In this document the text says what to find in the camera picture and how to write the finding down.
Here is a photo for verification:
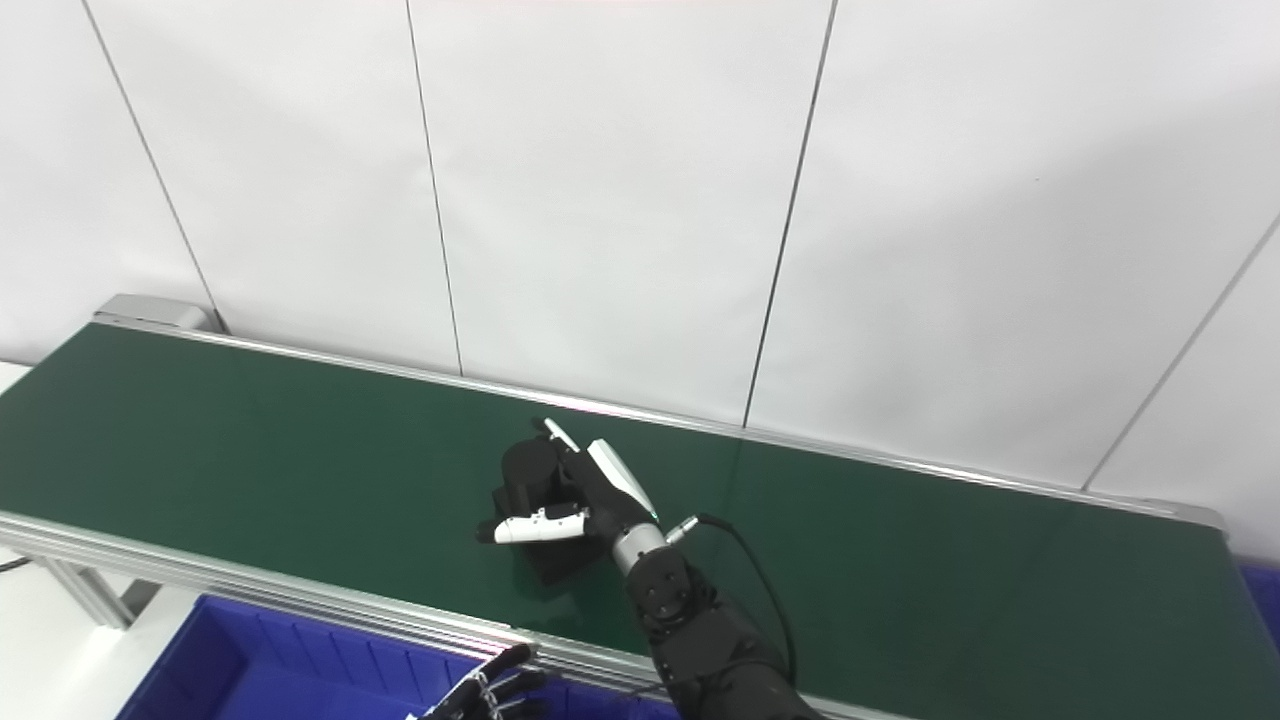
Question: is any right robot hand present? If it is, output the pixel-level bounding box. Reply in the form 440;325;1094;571
477;418;669;576

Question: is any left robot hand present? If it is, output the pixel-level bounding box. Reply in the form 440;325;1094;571
405;643;549;720

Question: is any black cylinder part square base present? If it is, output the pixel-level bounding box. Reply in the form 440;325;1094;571
490;435;601;588

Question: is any blue plastic bin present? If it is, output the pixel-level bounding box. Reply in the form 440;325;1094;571
1240;562;1280;651
115;595;681;720

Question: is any aluminium conveyor leg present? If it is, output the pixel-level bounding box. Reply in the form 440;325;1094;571
38;555;163;631

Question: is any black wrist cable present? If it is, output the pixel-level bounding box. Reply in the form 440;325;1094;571
665;512;798;686

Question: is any green conveyor belt aluminium frame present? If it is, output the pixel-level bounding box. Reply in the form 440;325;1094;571
0;293;1280;720

